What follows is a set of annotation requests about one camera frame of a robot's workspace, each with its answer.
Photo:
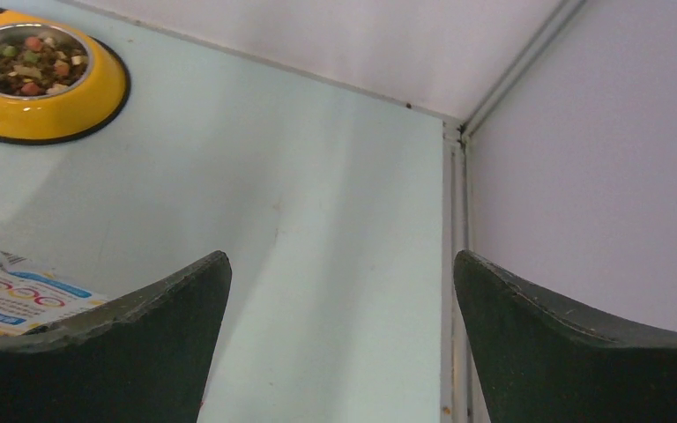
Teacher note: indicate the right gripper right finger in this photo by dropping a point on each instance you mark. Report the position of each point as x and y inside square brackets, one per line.
[544, 357]

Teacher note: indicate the kibble in right bowl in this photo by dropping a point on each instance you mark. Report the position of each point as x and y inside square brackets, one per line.
[41, 61]

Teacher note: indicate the yellow double pet bowl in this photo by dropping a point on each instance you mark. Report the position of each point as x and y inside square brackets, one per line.
[79, 112]

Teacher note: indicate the pet food bag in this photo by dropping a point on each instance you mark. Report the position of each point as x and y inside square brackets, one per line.
[32, 296]

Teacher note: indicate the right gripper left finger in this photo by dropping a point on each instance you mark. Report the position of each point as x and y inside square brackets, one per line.
[142, 357]

